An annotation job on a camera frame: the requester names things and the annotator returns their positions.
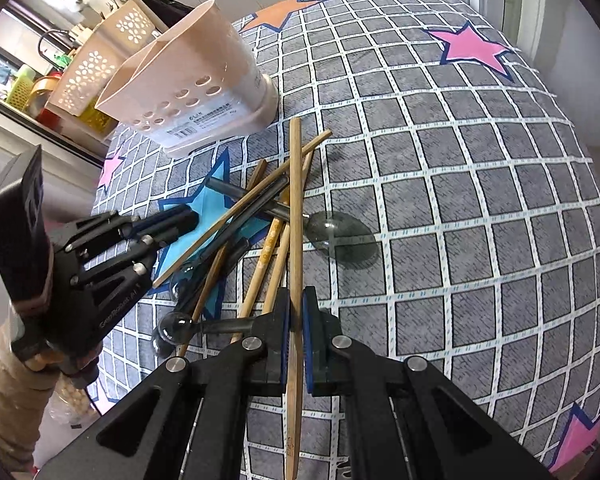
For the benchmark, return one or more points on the beige flower-pattern storage basket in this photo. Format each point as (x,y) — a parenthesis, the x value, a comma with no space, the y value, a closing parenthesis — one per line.
(119,36)

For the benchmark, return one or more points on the green plastic basket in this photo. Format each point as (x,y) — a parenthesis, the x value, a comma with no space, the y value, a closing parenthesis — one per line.
(19,94)

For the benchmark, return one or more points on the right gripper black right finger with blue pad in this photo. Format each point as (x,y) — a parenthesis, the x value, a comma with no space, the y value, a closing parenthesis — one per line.
(405,419)

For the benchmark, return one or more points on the grey checkered star tablecloth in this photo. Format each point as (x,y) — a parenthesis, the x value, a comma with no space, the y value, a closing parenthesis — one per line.
(478,202)

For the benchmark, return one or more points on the black chopstick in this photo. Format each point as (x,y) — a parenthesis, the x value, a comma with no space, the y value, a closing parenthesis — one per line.
(192,284)
(235,224)

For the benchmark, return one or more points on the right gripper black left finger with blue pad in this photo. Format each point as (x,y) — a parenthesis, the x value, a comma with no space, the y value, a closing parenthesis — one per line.
(186,420)

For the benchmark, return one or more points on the beige sleeved left forearm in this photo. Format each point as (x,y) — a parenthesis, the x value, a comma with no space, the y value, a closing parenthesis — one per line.
(23,398)

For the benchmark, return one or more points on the thin brown wooden chopstick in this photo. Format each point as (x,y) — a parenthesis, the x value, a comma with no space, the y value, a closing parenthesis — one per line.
(166,271)

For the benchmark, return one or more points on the long bamboo chopstick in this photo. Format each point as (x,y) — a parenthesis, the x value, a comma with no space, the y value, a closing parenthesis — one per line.
(295,366)

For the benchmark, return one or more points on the pink perforated utensil holder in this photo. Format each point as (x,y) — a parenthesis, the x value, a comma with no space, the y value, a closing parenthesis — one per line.
(196,84)

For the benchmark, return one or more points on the left hand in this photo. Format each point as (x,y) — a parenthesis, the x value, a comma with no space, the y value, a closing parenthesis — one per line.
(50,357)

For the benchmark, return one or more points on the black kitchen faucet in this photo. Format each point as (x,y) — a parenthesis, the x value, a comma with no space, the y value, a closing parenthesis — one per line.
(58,47)

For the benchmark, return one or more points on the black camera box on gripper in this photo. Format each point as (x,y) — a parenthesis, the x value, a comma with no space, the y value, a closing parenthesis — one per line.
(24,248)

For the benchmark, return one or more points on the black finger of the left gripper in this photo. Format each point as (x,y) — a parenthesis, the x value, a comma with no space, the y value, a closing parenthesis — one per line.
(144,253)
(180,219)

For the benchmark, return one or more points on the dark brown wooden chopstick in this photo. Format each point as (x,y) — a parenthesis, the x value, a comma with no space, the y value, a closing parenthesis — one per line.
(194,312)

